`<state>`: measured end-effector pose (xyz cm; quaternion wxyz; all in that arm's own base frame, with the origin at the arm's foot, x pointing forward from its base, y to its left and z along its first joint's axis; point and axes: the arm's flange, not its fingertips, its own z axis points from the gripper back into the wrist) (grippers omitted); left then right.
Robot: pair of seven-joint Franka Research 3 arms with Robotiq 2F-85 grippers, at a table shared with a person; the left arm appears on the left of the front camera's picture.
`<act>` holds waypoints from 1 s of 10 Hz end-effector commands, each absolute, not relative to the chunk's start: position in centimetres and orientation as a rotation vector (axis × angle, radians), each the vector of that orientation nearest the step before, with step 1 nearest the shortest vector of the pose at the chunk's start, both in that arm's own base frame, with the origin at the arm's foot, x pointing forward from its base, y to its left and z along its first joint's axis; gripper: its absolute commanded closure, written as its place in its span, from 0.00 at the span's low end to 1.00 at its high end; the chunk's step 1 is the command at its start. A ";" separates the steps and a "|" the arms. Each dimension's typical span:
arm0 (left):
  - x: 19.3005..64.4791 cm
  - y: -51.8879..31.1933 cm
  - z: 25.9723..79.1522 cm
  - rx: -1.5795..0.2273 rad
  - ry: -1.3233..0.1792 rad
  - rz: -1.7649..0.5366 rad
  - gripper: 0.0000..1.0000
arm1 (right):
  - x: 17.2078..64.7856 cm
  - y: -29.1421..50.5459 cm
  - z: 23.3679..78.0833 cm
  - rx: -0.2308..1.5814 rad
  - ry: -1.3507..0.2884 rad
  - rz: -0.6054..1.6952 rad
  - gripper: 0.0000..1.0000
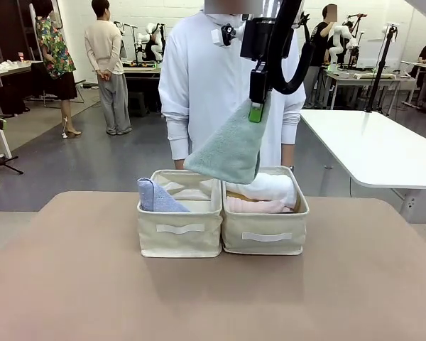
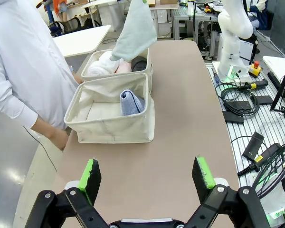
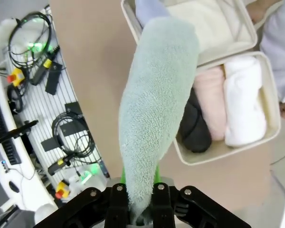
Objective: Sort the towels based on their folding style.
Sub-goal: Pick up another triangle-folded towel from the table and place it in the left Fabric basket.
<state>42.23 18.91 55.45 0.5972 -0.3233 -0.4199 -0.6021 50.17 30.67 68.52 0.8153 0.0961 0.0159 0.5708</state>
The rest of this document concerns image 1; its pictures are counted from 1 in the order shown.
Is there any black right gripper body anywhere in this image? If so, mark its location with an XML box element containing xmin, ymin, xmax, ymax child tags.
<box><xmin>239</xmin><ymin>15</ymin><xmax>293</xmax><ymax>72</ymax></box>

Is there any teal cone-folded towel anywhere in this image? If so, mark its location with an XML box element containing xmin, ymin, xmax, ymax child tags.
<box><xmin>183</xmin><ymin>100</ymin><xmax>271</xmax><ymax>185</ymax></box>

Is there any white towel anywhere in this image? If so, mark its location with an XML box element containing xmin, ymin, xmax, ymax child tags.
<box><xmin>226</xmin><ymin>172</ymin><xmax>296</xmax><ymax>209</ymax></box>

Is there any pink towel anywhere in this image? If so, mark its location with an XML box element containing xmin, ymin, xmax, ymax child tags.
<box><xmin>224</xmin><ymin>197</ymin><xmax>293</xmax><ymax>215</ymax></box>

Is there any lavender cone-folded towel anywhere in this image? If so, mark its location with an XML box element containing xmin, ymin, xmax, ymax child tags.
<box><xmin>137</xmin><ymin>177</ymin><xmax>192</xmax><ymax>213</ymax></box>

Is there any person's left forearm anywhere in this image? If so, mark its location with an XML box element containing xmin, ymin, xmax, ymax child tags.
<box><xmin>280</xmin><ymin>112</ymin><xmax>302</xmax><ymax>146</ymax></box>

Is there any person's right forearm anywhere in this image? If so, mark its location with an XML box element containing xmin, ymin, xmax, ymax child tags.
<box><xmin>165</xmin><ymin>115</ymin><xmax>192</xmax><ymax>161</ymax></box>

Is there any person's left hand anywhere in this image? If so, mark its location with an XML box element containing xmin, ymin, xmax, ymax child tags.
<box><xmin>281</xmin><ymin>143</ymin><xmax>295</xmax><ymax>168</ymax></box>

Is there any black tripod stand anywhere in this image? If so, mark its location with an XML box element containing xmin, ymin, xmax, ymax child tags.
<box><xmin>0</xmin><ymin>124</ymin><xmax>24</xmax><ymax>175</ymax></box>

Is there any person in pale hooded jacket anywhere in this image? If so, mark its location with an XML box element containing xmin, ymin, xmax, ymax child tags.
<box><xmin>158</xmin><ymin>0</ymin><xmax>307</xmax><ymax>172</ymax></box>

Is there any man in black t-shirt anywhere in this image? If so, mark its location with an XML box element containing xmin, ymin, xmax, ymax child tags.
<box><xmin>302</xmin><ymin>4</ymin><xmax>339</xmax><ymax>109</ymax></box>

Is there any woman in floral dress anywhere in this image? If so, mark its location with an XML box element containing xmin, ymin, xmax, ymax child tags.
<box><xmin>34</xmin><ymin>0</ymin><xmax>83</xmax><ymax>140</ymax></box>

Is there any grey background work table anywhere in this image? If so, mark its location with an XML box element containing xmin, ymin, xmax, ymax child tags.
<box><xmin>322</xmin><ymin>65</ymin><xmax>426</xmax><ymax>112</ymax></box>

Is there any background workbench table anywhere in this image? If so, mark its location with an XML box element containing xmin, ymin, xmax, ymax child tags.
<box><xmin>121</xmin><ymin>60</ymin><xmax>163</xmax><ymax>107</ymax></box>

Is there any black tripod with phone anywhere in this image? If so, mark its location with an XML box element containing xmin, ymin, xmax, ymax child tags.
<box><xmin>363</xmin><ymin>22</ymin><xmax>401</xmax><ymax>114</ymax></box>

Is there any white table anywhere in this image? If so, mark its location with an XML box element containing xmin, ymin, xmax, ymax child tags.
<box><xmin>299</xmin><ymin>109</ymin><xmax>426</xmax><ymax>225</ymax></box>

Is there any man in beige sweater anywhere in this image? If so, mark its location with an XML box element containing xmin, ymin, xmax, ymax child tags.
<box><xmin>84</xmin><ymin>0</ymin><xmax>133</xmax><ymax>136</ymax></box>

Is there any beige fabric storage bin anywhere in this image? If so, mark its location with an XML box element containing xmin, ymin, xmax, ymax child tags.
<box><xmin>136</xmin><ymin>168</ymin><xmax>224</xmax><ymax>259</ymax></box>
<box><xmin>221</xmin><ymin>165</ymin><xmax>311</xmax><ymax>256</ymax></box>

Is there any white height-adjustable desk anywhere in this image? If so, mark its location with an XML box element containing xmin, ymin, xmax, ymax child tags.
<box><xmin>400</xmin><ymin>60</ymin><xmax>426</xmax><ymax>117</ymax></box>

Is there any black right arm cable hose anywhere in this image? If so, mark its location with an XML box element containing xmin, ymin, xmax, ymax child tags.
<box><xmin>265</xmin><ymin>0</ymin><xmax>317</xmax><ymax>96</ymax></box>

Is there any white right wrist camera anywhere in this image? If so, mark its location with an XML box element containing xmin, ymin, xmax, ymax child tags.
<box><xmin>210</xmin><ymin>22</ymin><xmax>246</xmax><ymax>48</ymax></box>

